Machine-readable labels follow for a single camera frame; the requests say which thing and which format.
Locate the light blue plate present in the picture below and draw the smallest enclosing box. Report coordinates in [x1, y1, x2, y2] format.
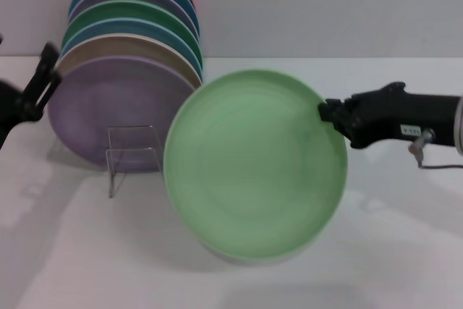
[59, 17, 204, 75]

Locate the light green plate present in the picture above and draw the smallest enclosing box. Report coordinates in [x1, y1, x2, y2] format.
[163, 68, 349, 257]

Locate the lavender plate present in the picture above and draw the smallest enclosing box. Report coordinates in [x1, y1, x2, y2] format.
[47, 55, 198, 174]

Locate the clear acrylic plate rack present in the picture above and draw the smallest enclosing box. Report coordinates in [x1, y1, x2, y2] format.
[106, 124, 171, 200]

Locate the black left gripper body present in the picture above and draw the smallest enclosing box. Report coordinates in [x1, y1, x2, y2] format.
[0, 78, 27, 151]

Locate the dark green plate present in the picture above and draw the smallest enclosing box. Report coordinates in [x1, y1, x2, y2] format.
[61, 0, 203, 61]

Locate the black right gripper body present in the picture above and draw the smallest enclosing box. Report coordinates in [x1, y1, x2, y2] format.
[345, 82, 463, 151]

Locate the beige plate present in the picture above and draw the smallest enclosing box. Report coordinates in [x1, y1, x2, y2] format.
[54, 33, 204, 89]

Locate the grey cable with metal plug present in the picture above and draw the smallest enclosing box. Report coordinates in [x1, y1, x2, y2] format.
[407, 127, 463, 172]

